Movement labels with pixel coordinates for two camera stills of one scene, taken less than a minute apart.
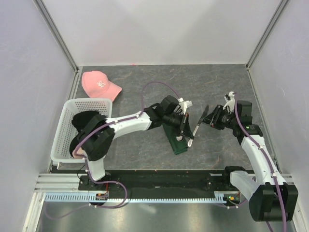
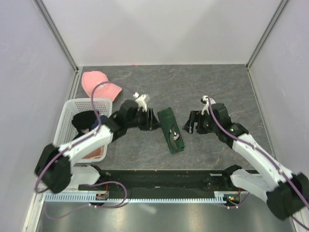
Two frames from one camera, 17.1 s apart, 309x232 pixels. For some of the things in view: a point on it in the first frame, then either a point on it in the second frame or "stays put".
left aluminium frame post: (56, 32) stays put
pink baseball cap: (96, 84) stays put
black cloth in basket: (79, 120) stays put
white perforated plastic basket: (61, 151) stays put
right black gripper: (212, 119) → (195, 116)
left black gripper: (181, 126) → (151, 123)
